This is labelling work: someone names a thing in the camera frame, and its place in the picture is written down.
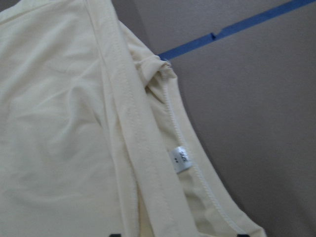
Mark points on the cream long sleeve shirt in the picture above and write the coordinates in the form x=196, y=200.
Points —
x=94, y=138

